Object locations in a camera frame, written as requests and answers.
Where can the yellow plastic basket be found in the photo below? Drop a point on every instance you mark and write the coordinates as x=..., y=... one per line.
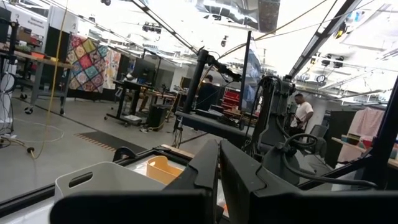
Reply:
x=161, y=171

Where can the red storage bins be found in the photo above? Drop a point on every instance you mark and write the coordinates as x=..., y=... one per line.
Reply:
x=231, y=99

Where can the wooden workbench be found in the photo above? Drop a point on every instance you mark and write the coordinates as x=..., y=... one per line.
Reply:
x=46, y=60

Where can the person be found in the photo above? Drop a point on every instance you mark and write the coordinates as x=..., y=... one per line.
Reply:
x=303, y=113
x=206, y=95

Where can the black desk monitor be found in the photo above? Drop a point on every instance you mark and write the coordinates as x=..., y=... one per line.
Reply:
x=144, y=70

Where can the black mat with orange stripes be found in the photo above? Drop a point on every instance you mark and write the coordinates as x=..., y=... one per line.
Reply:
x=112, y=141

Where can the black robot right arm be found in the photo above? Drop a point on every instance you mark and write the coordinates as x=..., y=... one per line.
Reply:
x=273, y=102

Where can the black frame clamp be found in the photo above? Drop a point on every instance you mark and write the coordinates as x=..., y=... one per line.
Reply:
x=124, y=153

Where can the pale floral hanging cloth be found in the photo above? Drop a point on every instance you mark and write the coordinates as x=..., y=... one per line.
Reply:
x=112, y=68

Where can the pink hanging cloth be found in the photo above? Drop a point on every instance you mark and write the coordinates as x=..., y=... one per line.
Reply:
x=367, y=124

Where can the colourful patchwork quilt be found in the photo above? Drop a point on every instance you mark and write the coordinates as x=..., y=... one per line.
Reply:
x=87, y=62

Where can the computer monitor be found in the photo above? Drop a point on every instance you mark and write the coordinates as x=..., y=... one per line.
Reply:
x=252, y=81

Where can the black overhead frame beam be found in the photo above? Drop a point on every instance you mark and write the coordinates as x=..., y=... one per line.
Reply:
x=164, y=26
x=320, y=37

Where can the black desk pole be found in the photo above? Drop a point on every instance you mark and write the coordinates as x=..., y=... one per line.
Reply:
x=194, y=84

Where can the dark grey side desk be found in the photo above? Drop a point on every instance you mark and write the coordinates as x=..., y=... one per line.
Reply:
x=211, y=124

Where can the wooden shelf table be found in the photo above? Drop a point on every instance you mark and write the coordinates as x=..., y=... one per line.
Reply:
x=351, y=144

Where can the black trash bin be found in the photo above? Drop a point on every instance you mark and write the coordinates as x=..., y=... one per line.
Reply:
x=158, y=116

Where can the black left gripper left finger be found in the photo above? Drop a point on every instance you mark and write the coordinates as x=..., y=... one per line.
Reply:
x=205, y=174

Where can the black cabinet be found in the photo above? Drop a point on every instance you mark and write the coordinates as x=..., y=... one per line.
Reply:
x=57, y=46

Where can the black standing desk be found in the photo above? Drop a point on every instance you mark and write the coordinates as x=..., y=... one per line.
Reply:
x=126, y=85

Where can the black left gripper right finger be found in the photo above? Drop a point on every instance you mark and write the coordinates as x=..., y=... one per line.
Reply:
x=239, y=177

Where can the white equipment stand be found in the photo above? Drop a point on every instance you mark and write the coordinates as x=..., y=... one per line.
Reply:
x=6, y=84

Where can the black frame post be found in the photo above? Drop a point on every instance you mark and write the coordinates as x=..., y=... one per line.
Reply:
x=385, y=130

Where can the grey plastic bin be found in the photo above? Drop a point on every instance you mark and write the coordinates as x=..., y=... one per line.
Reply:
x=118, y=179

